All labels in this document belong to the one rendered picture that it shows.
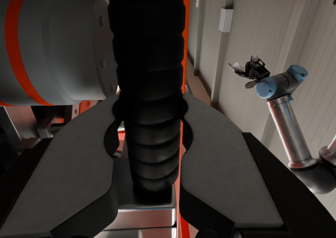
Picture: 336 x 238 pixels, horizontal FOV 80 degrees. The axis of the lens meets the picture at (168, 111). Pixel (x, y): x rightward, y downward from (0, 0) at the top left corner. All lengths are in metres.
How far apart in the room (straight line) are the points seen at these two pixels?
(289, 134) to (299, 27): 4.61
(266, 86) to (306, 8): 4.58
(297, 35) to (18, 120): 5.32
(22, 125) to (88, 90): 0.16
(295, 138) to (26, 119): 0.81
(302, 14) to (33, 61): 5.25
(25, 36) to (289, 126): 0.81
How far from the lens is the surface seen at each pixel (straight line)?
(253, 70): 1.08
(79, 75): 0.24
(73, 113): 0.54
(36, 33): 0.25
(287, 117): 0.87
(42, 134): 0.42
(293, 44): 5.45
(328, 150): 0.99
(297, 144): 0.89
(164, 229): 0.17
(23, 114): 0.39
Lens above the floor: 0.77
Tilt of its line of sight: 32 degrees up
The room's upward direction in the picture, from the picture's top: 180 degrees counter-clockwise
